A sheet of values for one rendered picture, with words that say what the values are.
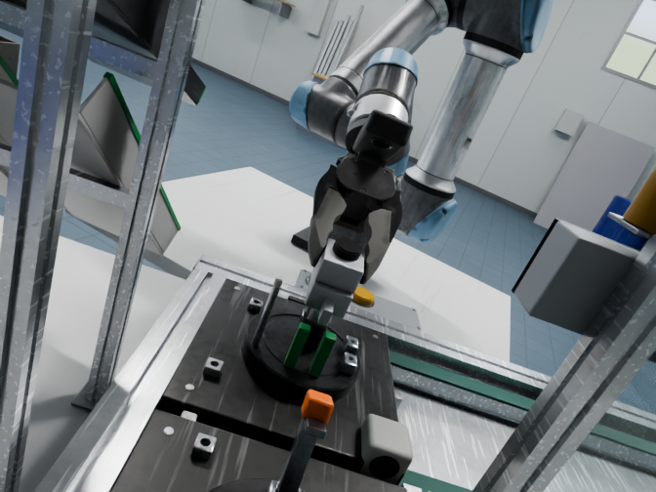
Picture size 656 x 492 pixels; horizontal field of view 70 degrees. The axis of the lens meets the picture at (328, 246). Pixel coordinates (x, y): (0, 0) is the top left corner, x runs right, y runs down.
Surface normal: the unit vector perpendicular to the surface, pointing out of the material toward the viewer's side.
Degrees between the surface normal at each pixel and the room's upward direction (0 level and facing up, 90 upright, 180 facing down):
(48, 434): 0
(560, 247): 90
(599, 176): 76
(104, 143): 90
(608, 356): 90
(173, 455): 0
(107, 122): 90
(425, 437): 0
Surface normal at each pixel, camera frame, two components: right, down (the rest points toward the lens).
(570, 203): -0.26, 0.03
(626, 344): -0.04, 0.38
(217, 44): -0.36, 0.24
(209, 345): 0.35, -0.86
